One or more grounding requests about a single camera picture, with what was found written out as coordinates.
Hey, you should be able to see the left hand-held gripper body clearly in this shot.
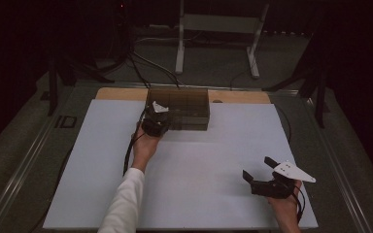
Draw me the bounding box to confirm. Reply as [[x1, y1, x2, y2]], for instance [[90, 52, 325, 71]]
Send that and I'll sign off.
[[141, 100, 171, 138]]

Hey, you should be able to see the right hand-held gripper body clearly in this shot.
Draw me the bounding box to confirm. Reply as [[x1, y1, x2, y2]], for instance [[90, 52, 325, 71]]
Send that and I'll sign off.
[[250, 160, 317, 200]]

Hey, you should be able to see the smoky clear acrylic drawer organizer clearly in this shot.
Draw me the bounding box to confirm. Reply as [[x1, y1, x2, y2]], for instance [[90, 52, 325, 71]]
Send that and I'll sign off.
[[145, 87, 211, 132]]

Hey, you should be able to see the person's right hand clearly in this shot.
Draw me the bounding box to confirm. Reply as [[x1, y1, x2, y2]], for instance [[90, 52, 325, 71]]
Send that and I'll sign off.
[[266, 180, 304, 233]]

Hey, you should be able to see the person's left hand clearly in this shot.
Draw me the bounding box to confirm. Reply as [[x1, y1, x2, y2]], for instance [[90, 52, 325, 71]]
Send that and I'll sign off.
[[131, 123, 163, 173]]

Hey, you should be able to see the white table board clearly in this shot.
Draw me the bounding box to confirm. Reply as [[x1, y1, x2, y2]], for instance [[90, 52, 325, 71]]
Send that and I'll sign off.
[[42, 98, 320, 231]]

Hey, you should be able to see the black tripod stand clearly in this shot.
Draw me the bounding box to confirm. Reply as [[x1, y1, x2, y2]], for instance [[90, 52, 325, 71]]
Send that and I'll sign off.
[[46, 52, 115, 117], [261, 62, 330, 129]]

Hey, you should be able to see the white metal stand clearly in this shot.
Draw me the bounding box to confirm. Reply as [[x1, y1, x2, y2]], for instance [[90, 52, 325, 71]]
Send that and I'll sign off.
[[174, 0, 270, 80]]

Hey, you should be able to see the right hand-held gripper black cable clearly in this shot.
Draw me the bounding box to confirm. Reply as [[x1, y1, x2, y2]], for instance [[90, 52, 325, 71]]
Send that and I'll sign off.
[[290, 183, 307, 225]]

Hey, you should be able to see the hand-held gripper black cable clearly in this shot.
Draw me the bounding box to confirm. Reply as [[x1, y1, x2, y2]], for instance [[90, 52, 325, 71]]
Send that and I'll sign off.
[[290, 183, 307, 225], [122, 109, 148, 178]]

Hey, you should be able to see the left hand-held gripper black cable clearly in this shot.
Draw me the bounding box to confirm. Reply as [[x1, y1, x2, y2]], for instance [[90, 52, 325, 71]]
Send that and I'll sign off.
[[122, 109, 148, 178]]

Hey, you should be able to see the black floor cable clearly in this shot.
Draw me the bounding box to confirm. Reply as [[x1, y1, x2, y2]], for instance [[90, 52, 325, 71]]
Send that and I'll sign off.
[[128, 50, 183, 89]]

